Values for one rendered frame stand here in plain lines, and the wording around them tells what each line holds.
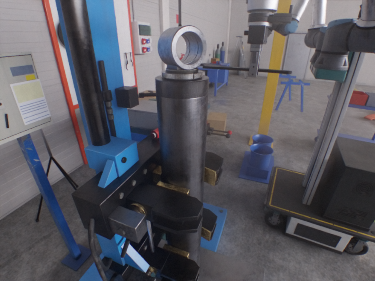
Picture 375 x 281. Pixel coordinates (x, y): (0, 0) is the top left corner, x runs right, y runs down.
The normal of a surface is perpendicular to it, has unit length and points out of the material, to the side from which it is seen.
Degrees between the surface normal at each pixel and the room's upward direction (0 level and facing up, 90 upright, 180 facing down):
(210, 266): 0
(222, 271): 0
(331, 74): 90
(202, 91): 90
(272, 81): 90
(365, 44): 120
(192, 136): 90
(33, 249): 0
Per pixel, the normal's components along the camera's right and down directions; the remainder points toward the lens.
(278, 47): -0.37, 0.42
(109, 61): 0.93, 0.17
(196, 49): -0.85, 0.10
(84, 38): 0.76, 0.30
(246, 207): 0.00, -0.89
